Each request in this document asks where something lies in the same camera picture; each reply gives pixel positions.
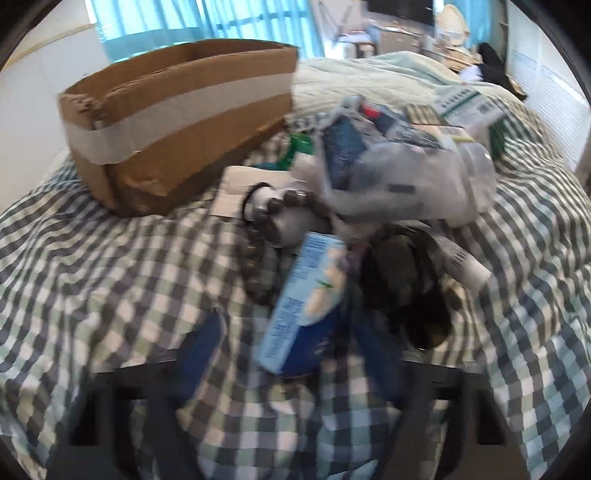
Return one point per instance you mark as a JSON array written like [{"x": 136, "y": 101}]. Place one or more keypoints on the blue window curtain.
[{"x": 127, "y": 28}]

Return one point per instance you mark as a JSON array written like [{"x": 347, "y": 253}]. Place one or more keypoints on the round vanity mirror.
[{"x": 452, "y": 24}]

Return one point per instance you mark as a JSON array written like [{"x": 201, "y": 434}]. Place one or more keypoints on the white folded cloth pad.
[{"x": 236, "y": 181}]

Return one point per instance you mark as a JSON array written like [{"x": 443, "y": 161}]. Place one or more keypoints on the black clothes pile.
[{"x": 492, "y": 69}]

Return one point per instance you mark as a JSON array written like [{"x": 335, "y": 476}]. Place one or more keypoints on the pale green knit blanket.
[{"x": 397, "y": 80}]

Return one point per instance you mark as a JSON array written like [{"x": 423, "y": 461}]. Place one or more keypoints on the black sunglasses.
[{"x": 400, "y": 277}]

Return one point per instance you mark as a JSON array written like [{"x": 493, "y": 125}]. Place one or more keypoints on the green snack packet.
[{"x": 299, "y": 143}]

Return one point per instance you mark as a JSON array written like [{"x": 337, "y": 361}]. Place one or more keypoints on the checkered bed sheet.
[{"x": 83, "y": 290}]

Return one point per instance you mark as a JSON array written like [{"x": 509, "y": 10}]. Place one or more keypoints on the brown cardboard box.
[{"x": 149, "y": 133}]

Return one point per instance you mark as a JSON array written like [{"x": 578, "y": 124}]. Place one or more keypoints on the blue carton box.
[{"x": 306, "y": 313}]

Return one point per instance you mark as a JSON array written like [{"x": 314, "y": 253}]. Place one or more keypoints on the white louvered wardrobe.
[{"x": 551, "y": 88}]

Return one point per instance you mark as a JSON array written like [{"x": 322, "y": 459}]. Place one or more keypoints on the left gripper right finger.
[{"x": 478, "y": 444}]

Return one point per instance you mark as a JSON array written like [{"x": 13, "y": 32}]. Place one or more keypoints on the white tube with barcode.
[{"x": 459, "y": 264}]

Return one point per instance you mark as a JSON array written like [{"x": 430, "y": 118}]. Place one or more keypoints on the clear plastic bag of items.
[{"x": 371, "y": 164}]

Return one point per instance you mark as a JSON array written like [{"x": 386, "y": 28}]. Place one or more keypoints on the black wall television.
[{"x": 420, "y": 11}]

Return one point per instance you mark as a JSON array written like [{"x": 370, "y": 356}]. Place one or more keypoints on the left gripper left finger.
[{"x": 96, "y": 442}]

